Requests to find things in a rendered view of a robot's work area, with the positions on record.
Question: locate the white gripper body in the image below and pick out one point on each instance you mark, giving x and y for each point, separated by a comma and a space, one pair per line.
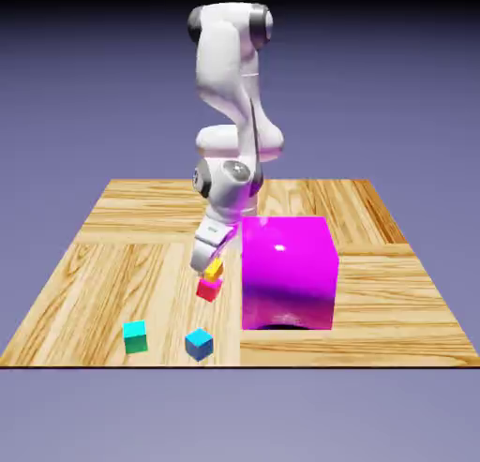
203, 254

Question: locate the small yellow cube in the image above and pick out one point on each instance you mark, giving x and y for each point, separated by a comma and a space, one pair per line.
213, 270

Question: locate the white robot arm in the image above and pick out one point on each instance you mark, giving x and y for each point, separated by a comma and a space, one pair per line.
225, 76

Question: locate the small red cube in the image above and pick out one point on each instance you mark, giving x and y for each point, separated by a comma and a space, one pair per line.
208, 290

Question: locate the small blue cube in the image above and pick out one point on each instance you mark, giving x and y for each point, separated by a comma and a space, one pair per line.
199, 344

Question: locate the small green cube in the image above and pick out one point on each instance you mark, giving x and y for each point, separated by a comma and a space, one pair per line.
134, 336

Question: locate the large magenta box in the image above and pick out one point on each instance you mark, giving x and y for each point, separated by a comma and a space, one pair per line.
287, 272

